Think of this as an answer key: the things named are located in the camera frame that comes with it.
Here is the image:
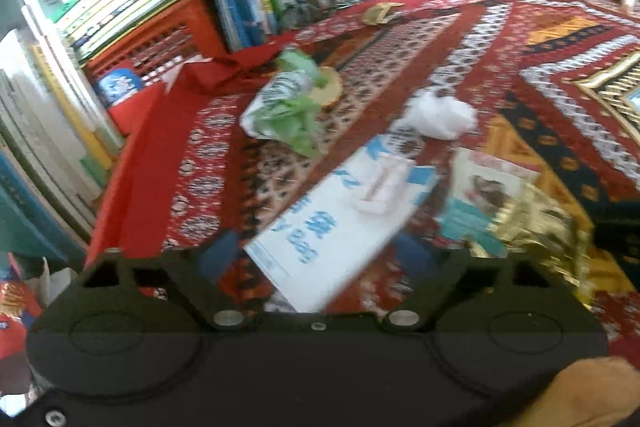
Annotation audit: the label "rice snack packet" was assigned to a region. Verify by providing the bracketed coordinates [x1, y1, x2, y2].
[439, 147, 539, 258]

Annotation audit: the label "gold foil wrapper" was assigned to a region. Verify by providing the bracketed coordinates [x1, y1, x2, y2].
[487, 183, 594, 306]

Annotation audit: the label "white blue paper bag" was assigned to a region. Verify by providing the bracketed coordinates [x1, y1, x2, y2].
[245, 135, 438, 313]

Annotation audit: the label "white tissue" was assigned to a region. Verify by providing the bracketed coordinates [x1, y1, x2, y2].
[401, 90, 477, 141]

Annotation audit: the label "green leaf plastic bottle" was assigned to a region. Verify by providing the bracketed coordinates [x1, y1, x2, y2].
[240, 48, 329, 157]

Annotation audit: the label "pink white tissue pack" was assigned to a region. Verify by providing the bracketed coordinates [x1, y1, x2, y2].
[352, 153, 416, 216]

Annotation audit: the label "left upright books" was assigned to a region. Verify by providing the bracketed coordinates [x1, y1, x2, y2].
[1, 5, 124, 267]

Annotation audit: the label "left hand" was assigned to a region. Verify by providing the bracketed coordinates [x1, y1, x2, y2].
[503, 357, 639, 427]

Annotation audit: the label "red fabric toy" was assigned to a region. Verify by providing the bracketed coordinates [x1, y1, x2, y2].
[0, 265, 41, 360]

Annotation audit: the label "red patterned tablecloth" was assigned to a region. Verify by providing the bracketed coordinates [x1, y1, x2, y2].
[84, 0, 640, 358]

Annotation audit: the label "red plastic basket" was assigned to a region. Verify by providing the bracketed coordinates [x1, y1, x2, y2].
[82, 0, 230, 107]

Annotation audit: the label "small gold wrapper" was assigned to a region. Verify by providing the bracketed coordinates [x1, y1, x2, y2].
[361, 1, 405, 26]

